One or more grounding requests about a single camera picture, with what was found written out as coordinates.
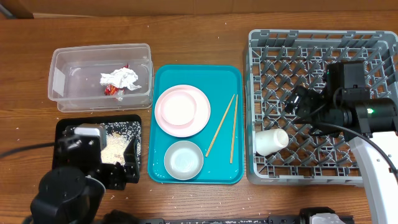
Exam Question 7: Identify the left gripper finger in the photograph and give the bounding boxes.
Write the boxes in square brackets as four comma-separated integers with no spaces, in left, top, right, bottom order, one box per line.
[124,138,139,173]
[55,135,82,162]

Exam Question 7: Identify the rice and food scraps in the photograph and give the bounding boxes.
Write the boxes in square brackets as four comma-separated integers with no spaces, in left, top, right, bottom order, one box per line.
[101,121,141,165]

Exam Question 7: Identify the grey bowl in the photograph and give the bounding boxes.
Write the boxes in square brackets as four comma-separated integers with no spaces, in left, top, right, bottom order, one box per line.
[164,141,204,180]

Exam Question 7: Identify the white cup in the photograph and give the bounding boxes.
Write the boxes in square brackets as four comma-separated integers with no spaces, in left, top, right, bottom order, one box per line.
[255,129,289,156]

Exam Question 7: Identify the red snack wrapper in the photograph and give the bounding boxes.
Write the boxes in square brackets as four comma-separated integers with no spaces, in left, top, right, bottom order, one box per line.
[101,64,129,96]

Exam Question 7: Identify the white napkin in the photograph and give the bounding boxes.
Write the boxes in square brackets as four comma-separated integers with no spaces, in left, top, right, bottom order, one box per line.
[99,67,141,91]

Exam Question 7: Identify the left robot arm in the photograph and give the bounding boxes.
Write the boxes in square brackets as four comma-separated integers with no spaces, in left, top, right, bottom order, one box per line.
[25,134,140,223]

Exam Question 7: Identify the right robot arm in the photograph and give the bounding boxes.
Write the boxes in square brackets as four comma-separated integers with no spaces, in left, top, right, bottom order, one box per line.
[285,61,397,223]

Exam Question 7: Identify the grey dishwasher rack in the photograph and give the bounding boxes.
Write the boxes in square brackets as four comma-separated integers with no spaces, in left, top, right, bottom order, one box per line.
[245,29,397,185]

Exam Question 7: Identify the black plastic tray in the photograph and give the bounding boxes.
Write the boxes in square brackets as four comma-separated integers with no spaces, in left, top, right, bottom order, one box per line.
[51,114,142,184]

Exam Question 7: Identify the pink plate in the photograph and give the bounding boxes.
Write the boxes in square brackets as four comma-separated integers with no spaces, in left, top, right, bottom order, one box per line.
[154,85,211,138]

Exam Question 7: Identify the right wooden chopstick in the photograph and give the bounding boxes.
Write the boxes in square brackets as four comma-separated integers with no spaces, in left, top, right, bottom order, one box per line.
[229,95,239,164]

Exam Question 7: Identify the wooden chopstick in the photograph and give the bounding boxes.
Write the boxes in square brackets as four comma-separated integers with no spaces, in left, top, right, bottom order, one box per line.
[229,95,239,164]
[205,94,238,157]

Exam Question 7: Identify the clear plastic bin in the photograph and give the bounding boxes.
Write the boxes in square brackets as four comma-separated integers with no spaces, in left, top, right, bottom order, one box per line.
[48,44,154,112]

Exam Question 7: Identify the left wooden chopstick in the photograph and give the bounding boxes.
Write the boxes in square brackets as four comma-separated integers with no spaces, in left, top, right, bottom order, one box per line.
[205,94,238,157]

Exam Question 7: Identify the teal serving tray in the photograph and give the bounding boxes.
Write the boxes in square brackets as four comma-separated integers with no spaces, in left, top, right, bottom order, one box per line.
[147,65,244,184]

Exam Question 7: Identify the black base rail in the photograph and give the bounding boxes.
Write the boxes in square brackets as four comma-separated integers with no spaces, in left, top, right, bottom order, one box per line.
[139,215,304,224]

